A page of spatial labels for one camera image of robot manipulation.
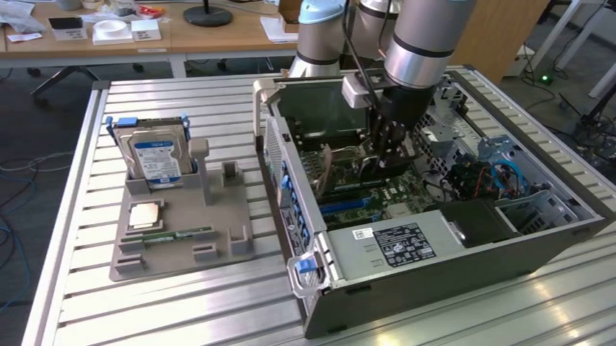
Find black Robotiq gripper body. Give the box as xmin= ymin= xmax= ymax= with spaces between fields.
xmin=369 ymin=81 xmax=435 ymax=127

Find black graphics card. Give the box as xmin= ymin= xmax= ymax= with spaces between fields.
xmin=316 ymin=143 xmax=404 ymax=198

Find metal socket cover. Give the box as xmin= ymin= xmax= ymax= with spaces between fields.
xmin=358 ymin=131 xmax=376 ymax=159

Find CPU socket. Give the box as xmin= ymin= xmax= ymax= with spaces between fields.
xmin=332 ymin=147 xmax=370 ymax=174

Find perforated metal disk bay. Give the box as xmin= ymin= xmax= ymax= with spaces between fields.
xmin=412 ymin=81 xmax=487 ymax=181

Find green motherboard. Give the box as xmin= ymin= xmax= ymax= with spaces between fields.
xmin=286 ymin=120 xmax=447 ymax=231

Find green RAM stick white label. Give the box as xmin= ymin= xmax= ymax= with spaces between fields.
xmin=329 ymin=178 xmax=386 ymax=192

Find blue expansion slot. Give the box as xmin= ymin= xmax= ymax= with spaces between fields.
xmin=320 ymin=200 xmax=374 ymax=215

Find white small unit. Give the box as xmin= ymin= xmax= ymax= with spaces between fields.
xmin=512 ymin=45 xmax=536 ymax=79

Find wooden cabinet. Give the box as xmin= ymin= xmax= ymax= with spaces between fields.
xmin=443 ymin=0 xmax=552 ymax=84

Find grey power supply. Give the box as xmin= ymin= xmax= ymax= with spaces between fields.
xmin=321 ymin=210 xmax=467 ymax=283

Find white paper stack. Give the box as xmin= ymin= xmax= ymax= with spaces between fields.
xmin=259 ymin=16 xmax=301 ymax=44

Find grey metal disk bay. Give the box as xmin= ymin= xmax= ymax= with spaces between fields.
xmin=495 ymin=189 xmax=581 ymax=236

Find open dark PC case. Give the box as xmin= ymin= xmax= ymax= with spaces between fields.
xmin=253 ymin=68 xmax=608 ymax=340

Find grey parts rack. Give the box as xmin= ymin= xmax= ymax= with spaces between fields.
xmin=108 ymin=137 xmax=257 ymax=283

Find black round lamp base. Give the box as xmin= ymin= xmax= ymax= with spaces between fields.
xmin=182 ymin=0 xmax=235 ymax=28

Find hard disk with blue label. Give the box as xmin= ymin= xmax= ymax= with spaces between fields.
xmin=116 ymin=129 xmax=187 ymax=190

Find silver CPU chip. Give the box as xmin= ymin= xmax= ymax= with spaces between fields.
xmin=129 ymin=203 xmax=161 ymax=229

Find black disk caddy blue clips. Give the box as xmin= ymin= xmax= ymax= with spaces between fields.
xmin=104 ymin=113 xmax=194 ymax=179

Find white square box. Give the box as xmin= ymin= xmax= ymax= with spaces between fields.
xmin=130 ymin=19 xmax=161 ymax=42

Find white tape roll box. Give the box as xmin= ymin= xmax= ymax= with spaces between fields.
xmin=91 ymin=19 xmax=135 ymax=46

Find black chair base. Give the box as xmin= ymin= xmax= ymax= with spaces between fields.
xmin=26 ymin=63 xmax=146 ymax=106

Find wooden desk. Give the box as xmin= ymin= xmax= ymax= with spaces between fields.
xmin=0 ymin=0 xmax=436 ymax=79

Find black and white box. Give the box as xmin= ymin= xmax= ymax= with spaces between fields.
xmin=47 ymin=17 xmax=90 ymax=41

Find clear plastic bag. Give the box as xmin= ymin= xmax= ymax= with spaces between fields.
xmin=0 ymin=1 xmax=46 ymax=32

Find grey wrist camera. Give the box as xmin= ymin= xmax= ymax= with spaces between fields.
xmin=341 ymin=75 xmax=381 ymax=109

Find black wire bundle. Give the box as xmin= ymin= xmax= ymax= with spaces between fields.
xmin=441 ymin=161 xmax=483 ymax=201

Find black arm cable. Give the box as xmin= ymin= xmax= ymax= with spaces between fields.
xmin=342 ymin=0 xmax=386 ymax=109

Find red wire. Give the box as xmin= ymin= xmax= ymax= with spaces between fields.
xmin=475 ymin=164 xmax=488 ymax=196

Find blue wire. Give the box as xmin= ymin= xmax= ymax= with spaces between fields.
xmin=491 ymin=158 xmax=531 ymax=199

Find black stand with cables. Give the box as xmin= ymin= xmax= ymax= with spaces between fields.
xmin=557 ymin=92 xmax=616 ymax=161

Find white table frame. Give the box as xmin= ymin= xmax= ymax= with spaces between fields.
xmin=527 ymin=0 xmax=616 ymax=98

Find blue floor cable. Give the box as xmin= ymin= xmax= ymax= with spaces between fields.
xmin=0 ymin=169 xmax=38 ymax=311

